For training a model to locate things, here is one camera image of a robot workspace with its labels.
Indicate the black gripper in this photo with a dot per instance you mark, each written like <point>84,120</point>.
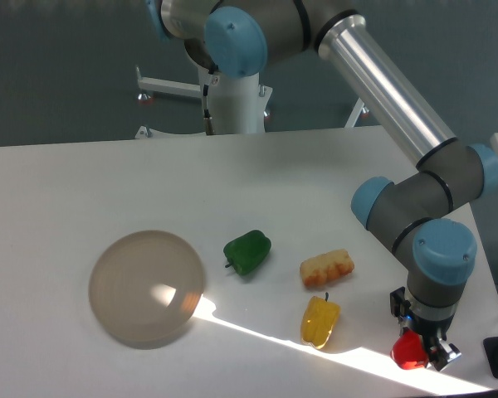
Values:
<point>430,323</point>

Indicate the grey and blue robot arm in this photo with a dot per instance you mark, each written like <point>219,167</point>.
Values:
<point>232,42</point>

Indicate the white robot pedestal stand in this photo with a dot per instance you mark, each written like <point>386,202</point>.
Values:
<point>230,106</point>

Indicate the translucent brown plate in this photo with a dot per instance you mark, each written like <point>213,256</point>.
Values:
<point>145,287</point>

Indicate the yellow toy pepper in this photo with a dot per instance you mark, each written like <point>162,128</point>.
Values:
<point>319,320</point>

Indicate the green toy pepper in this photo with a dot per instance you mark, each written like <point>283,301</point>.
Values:
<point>247,252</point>

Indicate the red toy pepper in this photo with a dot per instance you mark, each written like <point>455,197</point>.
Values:
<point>408,352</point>

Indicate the toy bread piece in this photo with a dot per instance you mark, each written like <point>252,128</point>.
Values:
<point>325,268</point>

